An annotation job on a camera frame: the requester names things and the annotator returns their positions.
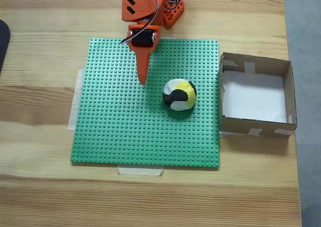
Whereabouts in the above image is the black rounded object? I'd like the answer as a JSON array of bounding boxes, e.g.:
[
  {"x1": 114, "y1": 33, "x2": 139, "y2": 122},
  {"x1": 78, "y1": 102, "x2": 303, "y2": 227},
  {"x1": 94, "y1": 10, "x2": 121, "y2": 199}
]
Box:
[{"x1": 0, "y1": 19, "x2": 12, "y2": 75}]

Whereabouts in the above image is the white paper sheet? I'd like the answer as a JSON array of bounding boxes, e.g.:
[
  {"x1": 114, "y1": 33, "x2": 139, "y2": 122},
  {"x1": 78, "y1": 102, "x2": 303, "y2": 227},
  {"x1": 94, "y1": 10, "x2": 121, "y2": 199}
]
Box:
[{"x1": 222, "y1": 70, "x2": 288, "y2": 124}]

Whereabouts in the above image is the white black yellow soft ball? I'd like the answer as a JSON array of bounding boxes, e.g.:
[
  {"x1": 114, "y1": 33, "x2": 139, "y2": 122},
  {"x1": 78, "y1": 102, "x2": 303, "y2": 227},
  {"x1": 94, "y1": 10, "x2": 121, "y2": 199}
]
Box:
[{"x1": 162, "y1": 78, "x2": 197, "y2": 111}]

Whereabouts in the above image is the open cardboard box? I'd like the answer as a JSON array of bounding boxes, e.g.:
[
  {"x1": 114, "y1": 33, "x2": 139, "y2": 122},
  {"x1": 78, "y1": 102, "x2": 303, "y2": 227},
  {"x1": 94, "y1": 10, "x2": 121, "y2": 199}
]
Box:
[{"x1": 219, "y1": 52, "x2": 298, "y2": 139}]

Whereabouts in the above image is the green studded baseplate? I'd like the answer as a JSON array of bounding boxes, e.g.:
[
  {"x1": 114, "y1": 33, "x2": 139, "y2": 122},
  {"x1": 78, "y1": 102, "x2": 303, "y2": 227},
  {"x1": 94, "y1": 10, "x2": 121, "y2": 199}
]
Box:
[{"x1": 70, "y1": 38, "x2": 221, "y2": 168}]

